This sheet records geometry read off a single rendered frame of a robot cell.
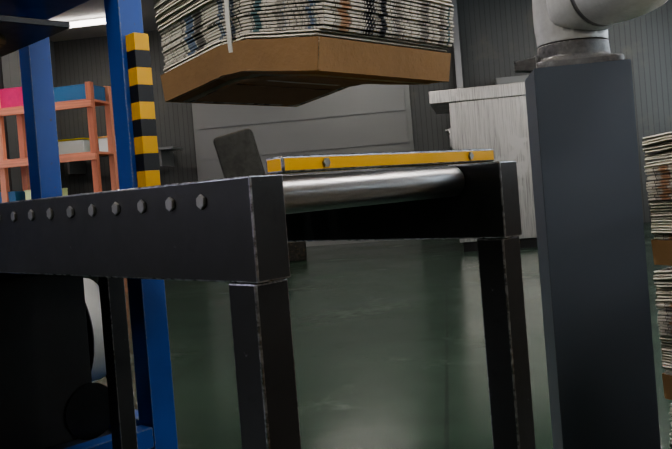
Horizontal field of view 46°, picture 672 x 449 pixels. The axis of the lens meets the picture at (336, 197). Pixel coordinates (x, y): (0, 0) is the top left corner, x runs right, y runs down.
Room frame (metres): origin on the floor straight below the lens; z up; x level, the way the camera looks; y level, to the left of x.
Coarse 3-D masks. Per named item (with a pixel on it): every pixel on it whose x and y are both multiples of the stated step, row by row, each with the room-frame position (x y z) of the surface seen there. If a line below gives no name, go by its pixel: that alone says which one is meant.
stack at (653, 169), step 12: (648, 144) 1.33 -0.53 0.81; (660, 144) 1.31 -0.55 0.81; (648, 156) 1.34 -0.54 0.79; (660, 156) 1.31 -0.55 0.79; (648, 168) 1.33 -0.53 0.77; (660, 168) 1.31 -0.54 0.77; (660, 180) 1.31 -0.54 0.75; (660, 192) 1.31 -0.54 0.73; (648, 204) 1.34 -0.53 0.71; (660, 204) 1.32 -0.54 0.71; (660, 216) 1.32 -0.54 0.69; (660, 228) 1.32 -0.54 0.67; (660, 276) 1.32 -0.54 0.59; (660, 288) 1.33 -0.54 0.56; (660, 300) 1.33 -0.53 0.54; (660, 312) 1.33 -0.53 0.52; (660, 324) 1.33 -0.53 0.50; (660, 336) 1.34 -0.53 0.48
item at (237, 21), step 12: (240, 0) 1.11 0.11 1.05; (240, 12) 1.11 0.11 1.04; (240, 24) 1.11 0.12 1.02; (240, 36) 1.11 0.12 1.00; (240, 72) 1.11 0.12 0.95; (300, 84) 1.24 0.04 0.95; (312, 84) 1.25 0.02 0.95; (336, 84) 1.26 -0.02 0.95; (348, 84) 1.27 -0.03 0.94; (360, 84) 1.29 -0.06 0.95
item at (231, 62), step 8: (240, 40) 1.10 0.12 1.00; (224, 48) 1.13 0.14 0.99; (240, 48) 1.10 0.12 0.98; (224, 56) 1.13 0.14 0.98; (232, 56) 1.12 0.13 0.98; (240, 56) 1.10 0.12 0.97; (224, 64) 1.13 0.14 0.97; (232, 64) 1.12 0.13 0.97; (240, 64) 1.10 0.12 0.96; (224, 72) 1.13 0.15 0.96; (232, 72) 1.12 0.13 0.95
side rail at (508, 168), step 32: (480, 192) 1.25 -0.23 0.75; (512, 192) 1.24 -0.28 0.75; (288, 224) 1.57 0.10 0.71; (320, 224) 1.50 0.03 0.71; (352, 224) 1.44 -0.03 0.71; (384, 224) 1.39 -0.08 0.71; (416, 224) 1.34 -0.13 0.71; (448, 224) 1.29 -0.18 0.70; (480, 224) 1.25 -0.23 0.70; (512, 224) 1.23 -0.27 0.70
